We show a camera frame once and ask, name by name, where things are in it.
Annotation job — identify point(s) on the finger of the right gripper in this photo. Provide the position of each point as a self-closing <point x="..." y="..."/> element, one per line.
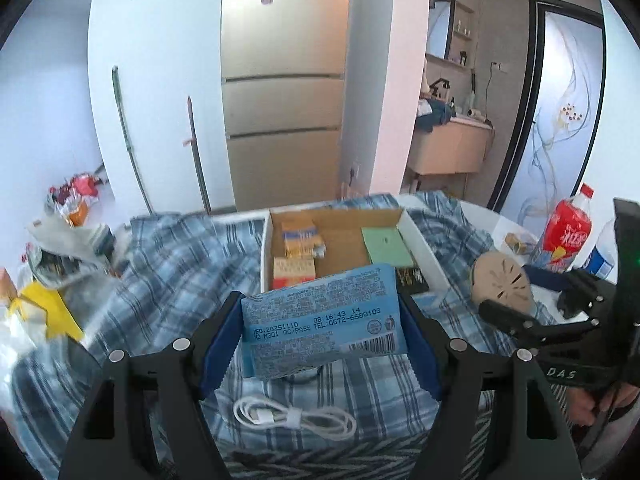
<point x="528" y="331"/>
<point x="579" y="290"/>

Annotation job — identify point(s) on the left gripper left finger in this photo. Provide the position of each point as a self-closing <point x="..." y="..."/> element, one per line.
<point x="113" y="434"/>

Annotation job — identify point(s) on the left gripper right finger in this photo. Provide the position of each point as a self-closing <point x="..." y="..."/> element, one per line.
<point x="527" y="436"/>

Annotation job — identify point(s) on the round tan vented disc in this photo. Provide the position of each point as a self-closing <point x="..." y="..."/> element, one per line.
<point x="497" y="277"/>

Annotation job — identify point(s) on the black face tissue pack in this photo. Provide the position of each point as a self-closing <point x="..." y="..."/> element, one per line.
<point x="411" y="281"/>

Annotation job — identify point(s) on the blue tissue pack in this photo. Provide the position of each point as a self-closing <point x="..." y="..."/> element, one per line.
<point x="351" y="315"/>

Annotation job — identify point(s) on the blue gold cigarette box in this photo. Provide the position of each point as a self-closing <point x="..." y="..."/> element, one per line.
<point x="302" y="239"/>

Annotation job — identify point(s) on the red gold cigarette box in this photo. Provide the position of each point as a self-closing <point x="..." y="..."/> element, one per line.
<point x="288" y="272"/>

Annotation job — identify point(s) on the person's right hand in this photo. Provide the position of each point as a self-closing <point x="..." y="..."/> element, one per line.
<point x="583" y="410"/>

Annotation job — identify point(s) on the clear blue label bottle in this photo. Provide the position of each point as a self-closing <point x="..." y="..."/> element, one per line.
<point x="603" y="257"/>

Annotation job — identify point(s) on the red iced tea bottle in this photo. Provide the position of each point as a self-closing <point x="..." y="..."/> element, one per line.
<point x="566" y="231"/>

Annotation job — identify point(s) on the small gold foil box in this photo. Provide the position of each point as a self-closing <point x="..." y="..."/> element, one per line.
<point x="520" y="243"/>

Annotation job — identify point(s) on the grey striped cloth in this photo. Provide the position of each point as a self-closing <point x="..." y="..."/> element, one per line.
<point x="247" y="457"/>

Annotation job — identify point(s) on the yellow plastic bag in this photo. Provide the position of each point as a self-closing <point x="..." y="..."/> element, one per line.
<point x="45" y="313"/>

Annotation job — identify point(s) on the blue plaid shirt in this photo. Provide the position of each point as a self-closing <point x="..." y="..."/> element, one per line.
<point x="344" y="377"/>

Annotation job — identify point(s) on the black framed glass door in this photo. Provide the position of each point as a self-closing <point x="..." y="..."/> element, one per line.
<point x="559" y="112"/>

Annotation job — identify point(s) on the white cardboard tray box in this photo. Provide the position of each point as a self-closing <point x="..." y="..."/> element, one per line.
<point x="345" y="248"/>

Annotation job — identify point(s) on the bathroom vanity cabinet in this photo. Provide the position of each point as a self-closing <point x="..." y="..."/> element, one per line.
<point x="458" y="147"/>

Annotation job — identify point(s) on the grey canvas bag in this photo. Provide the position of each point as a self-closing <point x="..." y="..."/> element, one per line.
<point x="60" y="254"/>

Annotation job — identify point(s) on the dark blue clothes pile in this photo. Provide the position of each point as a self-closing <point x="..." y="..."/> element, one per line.
<point x="432" y="113"/>

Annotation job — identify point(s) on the red floor clutter pile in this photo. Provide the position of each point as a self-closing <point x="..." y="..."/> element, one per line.
<point x="73" y="199"/>

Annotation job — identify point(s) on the black faucet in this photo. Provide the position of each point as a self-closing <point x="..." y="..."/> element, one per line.
<point x="440" y="88"/>

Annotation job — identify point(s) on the bathroom mirror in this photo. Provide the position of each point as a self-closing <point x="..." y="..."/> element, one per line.
<point x="439" y="28"/>

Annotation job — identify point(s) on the gold refrigerator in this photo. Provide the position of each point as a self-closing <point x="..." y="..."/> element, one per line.
<point x="282" y="83"/>

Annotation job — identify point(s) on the grey mop handle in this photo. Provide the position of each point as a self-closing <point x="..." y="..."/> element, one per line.
<point x="117" y="90"/>

